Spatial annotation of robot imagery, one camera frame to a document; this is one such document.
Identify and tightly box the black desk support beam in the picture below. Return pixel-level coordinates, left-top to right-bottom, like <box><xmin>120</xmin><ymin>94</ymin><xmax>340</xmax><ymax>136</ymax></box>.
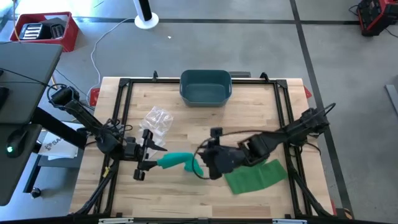
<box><xmin>30</xmin><ymin>107</ymin><xmax>88</xmax><ymax>151</ymax></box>

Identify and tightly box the white floor cable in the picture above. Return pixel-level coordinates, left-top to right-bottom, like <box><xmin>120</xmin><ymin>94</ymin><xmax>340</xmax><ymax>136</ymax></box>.
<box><xmin>89</xmin><ymin>17</ymin><xmax>136</xmax><ymax>98</ymax></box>

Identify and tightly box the dark grey desk top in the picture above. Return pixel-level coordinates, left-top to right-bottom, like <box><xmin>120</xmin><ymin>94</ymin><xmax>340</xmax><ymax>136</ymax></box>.
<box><xmin>0</xmin><ymin>123</ymin><xmax>43</xmax><ymax>207</ymax></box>

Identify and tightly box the black slotted toaster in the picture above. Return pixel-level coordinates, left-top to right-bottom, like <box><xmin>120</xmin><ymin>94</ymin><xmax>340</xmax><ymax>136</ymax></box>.
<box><xmin>18</xmin><ymin>22</ymin><xmax>52</xmax><ymax>42</ymax></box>

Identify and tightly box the red and black cart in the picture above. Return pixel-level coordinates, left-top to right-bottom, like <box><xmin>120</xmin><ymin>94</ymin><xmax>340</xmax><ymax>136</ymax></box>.
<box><xmin>356</xmin><ymin>0</ymin><xmax>398</xmax><ymax>37</ymax></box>

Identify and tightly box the dark green mesh sheet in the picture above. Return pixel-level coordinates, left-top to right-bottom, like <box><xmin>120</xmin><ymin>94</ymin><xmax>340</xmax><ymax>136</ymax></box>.
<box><xmin>223</xmin><ymin>158</ymin><xmax>289</xmax><ymax>196</ymax></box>

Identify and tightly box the white printed paper sheet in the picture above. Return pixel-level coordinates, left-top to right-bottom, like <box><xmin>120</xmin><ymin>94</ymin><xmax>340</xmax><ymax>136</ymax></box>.
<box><xmin>37</xmin><ymin>130</ymin><xmax>80</xmax><ymax>161</ymax></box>

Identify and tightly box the white fan stand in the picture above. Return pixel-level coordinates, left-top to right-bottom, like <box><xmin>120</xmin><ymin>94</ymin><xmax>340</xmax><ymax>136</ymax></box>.
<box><xmin>132</xmin><ymin>0</ymin><xmax>160</xmax><ymax>30</ymax></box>

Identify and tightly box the red plastic crate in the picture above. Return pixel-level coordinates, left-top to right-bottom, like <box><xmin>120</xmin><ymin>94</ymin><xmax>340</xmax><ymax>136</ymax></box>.
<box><xmin>9</xmin><ymin>11</ymin><xmax>80</xmax><ymax>53</ymax></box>

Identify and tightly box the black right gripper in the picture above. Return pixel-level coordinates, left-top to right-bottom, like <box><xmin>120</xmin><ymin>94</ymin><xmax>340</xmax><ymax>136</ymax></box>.
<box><xmin>198</xmin><ymin>144</ymin><xmax>250</xmax><ymax>181</ymax></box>

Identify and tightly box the teal plastic bin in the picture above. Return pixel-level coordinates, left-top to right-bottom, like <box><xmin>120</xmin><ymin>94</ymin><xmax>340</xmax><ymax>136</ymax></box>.
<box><xmin>179</xmin><ymin>69</ymin><xmax>233</xmax><ymax>108</ymax></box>

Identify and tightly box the clear plastic bag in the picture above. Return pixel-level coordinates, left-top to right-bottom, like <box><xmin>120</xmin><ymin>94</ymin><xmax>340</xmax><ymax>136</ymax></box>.
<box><xmin>138</xmin><ymin>105</ymin><xmax>174</xmax><ymax>150</ymax></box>

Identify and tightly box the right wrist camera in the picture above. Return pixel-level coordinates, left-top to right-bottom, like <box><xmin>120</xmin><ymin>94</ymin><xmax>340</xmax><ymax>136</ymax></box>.
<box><xmin>210</xmin><ymin>126</ymin><xmax>224</xmax><ymax>139</ymax></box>

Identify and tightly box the small black appliance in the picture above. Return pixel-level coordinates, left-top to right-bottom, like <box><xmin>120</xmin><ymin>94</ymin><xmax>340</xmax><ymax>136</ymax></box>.
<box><xmin>49</xmin><ymin>22</ymin><xmax>67</xmax><ymax>40</ymax></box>

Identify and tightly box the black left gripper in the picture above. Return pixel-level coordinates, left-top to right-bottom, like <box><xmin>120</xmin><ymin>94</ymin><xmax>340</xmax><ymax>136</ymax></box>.
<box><xmin>123</xmin><ymin>129</ymin><xmax>169</xmax><ymax>182</ymax></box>

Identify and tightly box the black aluminium table frame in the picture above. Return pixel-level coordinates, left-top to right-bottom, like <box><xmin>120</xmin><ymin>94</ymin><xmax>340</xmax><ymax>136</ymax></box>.
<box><xmin>73</xmin><ymin>70</ymin><xmax>336</xmax><ymax>218</ymax></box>

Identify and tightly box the black computer mouse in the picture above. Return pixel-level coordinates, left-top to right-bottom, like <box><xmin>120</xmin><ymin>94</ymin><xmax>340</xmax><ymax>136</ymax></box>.
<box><xmin>5</xmin><ymin>129</ymin><xmax>29</xmax><ymax>159</ymax></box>

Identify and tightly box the teal green elastic bandage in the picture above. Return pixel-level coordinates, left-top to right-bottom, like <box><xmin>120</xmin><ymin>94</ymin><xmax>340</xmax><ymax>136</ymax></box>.
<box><xmin>156</xmin><ymin>151</ymin><xmax>205</xmax><ymax>178</ymax></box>

